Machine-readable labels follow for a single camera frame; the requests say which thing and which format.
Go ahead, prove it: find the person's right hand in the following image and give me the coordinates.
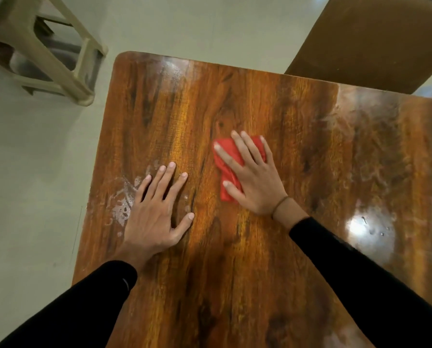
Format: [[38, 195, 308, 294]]
[[213, 130, 289, 218]]

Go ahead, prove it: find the person's left hand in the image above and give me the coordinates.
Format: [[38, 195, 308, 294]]
[[114, 162, 195, 269]]

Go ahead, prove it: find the red cleaning cloth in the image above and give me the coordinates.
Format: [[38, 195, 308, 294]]
[[213, 136, 267, 203]]

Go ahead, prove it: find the person's left forearm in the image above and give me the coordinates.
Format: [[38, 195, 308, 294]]
[[0, 246, 144, 348]]

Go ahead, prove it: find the person's right forearm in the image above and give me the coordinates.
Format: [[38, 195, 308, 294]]
[[272, 196, 432, 348]]

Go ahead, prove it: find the thin brown wrist band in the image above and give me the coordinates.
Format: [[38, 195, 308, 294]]
[[271, 196, 291, 219]]

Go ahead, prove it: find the brown chair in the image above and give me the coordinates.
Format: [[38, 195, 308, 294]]
[[285, 0, 432, 95]]

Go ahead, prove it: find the beige plastic stool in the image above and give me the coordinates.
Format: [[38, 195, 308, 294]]
[[0, 0, 109, 107]]

